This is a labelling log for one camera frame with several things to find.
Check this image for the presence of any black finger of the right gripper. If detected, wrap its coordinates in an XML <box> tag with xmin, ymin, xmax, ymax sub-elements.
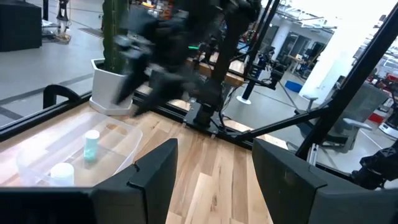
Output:
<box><xmin>132</xmin><ymin>70</ymin><xmax>175</xmax><ymax>118</ymax></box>
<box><xmin>113</xmin><ymin>54</ymin><xmax>147</xmax><ymax>106</ymax></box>

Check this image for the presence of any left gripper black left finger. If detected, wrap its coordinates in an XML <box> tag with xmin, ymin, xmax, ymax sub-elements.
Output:
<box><xmin>90</xmin><ymin>138</ymin><xmax>180</xmax><ymax>224</ymax></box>

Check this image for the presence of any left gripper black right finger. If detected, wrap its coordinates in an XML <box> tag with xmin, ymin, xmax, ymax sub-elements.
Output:
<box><xmin>251</xmin><ymin>138</ymin><xmax>371</xmax><ymax>224</ymax></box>

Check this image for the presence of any teal pill bottle white cap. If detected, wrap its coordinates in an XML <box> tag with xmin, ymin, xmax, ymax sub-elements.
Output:
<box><xmin>83</xmin><ymin>129</ymin><xmax>101</xmax><ymax>163</ymax></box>

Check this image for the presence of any wide white-capped pill bottle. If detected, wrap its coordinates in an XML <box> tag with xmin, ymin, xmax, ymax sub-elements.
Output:
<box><xmin>49</xmin><ymin>162</ymin><xmax>76</xmax><ymax>188</ymax></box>

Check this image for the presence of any clear plastic bin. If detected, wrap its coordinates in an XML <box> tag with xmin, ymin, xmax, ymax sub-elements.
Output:
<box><xmin>15</xmin><ymin>111</ymin><xmax>144</xmax><ymax>188</ymax></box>

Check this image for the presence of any red bin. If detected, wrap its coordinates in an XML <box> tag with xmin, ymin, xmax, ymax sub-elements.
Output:
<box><xmin>368</xmin><ymin>111</ymin><xmax>387</xmax><ymax>125</ymax></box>

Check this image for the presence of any white hexagonal plant pot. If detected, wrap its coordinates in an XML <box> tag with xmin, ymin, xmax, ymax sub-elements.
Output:
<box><xmin>88</xmin><ymin>57</ymin><xmax>136</xmax><ymax>117</ymax></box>

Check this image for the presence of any green cactus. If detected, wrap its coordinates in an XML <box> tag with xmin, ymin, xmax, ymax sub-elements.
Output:
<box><xmin>101</xmin><ymin>0</ymin><xmax>130</xmax><ymax>74</ymax></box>

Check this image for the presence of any wooden workbench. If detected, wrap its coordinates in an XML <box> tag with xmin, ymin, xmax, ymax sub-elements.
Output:
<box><xmin>185</xmin><ymin>50</ymin><xmax>247</xmax><ymax>88</ymax></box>

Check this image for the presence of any white round stand base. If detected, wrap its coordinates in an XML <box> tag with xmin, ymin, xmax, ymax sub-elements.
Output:
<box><xmin>236</xmin><ymin>95</ymin><xmax>255</xmax><ymax>106</ymax></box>

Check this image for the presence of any black machine part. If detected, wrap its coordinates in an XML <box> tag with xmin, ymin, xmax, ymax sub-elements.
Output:
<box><xmin>350</xmin><ymin>145</ymin><xmax>398</xmax><ymax>191</ymax></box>

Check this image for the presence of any blue object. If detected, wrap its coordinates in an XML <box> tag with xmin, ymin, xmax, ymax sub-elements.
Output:
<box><xmin>284</xmin><ymin>80</ymin><xmax>304</xmax><ymax>94</ymax></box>

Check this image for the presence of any gray office chair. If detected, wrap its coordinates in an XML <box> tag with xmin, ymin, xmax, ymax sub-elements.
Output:
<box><xmin>293</xmin><ymin>81</ymin><xmax>391</xmax><ymax>155</ymax></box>

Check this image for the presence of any black cabinet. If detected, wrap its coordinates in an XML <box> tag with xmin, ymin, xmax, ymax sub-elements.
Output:
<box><xmin>0</xmin><ymin>0</ymin><xmax>43</xmax><ymax>53</ymax></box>

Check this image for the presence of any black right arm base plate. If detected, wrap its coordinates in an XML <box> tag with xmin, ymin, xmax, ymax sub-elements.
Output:
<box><xmin>182</xmin><ymin>100</ymin><xmax>247</xmax><ymax>139</ymax></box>

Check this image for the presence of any black frame handle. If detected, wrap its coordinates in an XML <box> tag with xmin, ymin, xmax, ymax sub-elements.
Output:
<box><xmin>42</xmin><ymin>84</ymin><xmax>83</xmax><ymax>110</ymax></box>

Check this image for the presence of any black aluminium rig frame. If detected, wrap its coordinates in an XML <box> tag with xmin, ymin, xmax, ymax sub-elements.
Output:
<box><xmin>0</xmin><ymin>0</ymin><xmax>398</xmax><ymax>175</ymax></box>

